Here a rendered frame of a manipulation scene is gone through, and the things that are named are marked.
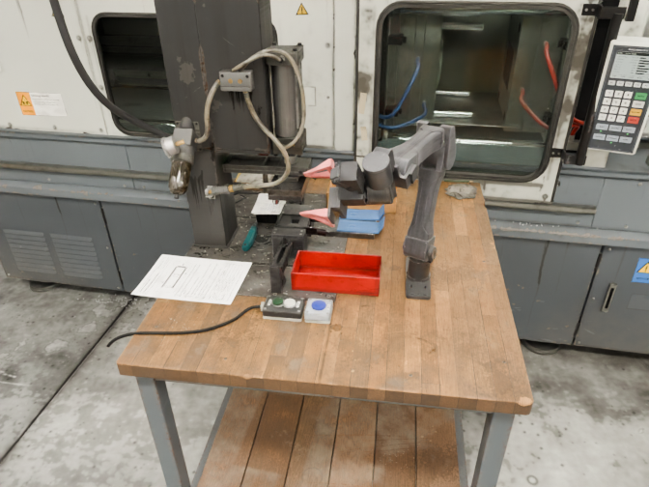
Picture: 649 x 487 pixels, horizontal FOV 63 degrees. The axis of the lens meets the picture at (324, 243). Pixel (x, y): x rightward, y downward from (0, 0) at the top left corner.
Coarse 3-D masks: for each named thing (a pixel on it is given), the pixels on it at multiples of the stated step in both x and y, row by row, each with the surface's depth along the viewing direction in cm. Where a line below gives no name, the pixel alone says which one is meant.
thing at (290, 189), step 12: (240, 156) 164; (252, 156) 164; (264, 156) 163; (228, 168) 159; (240, 168) 158; (252, 168) 158; (264, 168) 157; (276, 168) 157; (300, 168) 156; (288, 180) 157; (300, 180) 158; (276, 192) 154; (288, 192) 153; (300, 192) 153; (276, 204) 158
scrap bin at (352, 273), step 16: (304, 256) 159; (320, 256) 159; (336, 256) 158; (352, 256) 157; (368, 256) 156; (304, 272) 158; (320, 272) 158; (336, 272) 158; (352, 272) 158; (368, 272) 158; (304, 288) 151; (320, 288) 151; (336, 288) 150; (352, 288) 149; (368, 288) 148
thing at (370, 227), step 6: (384, 216) 178; (342, 222) 180; (348, 222) 180; (354, 222) 180; (360, 222) 180; (366, 222) 180; (372, 222) 179; (378, 222) 179; (342, 228) 176; (348, 228) 176; (354, 228) 176; (360, 228) 176; (366, 228) 176; (372, 228) 176; (378, 228) 176
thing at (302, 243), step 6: (294, 222) 170; (312, 222) 178; (306, 234) 167; (276, 240) 163; (294, 240) 162; (300, 240) 162; (306, 240) 168; (276, 246) 164; (294, 246) 164; (300, 246) 163; (306, 246) 169; (294, 252) 165
